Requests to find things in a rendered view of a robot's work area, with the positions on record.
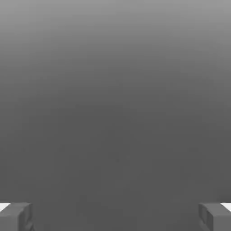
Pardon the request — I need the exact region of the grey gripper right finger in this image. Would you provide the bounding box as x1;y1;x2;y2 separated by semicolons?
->
198;202;231;231

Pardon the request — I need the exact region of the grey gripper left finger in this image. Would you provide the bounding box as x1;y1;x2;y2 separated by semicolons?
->
0;202;34;231

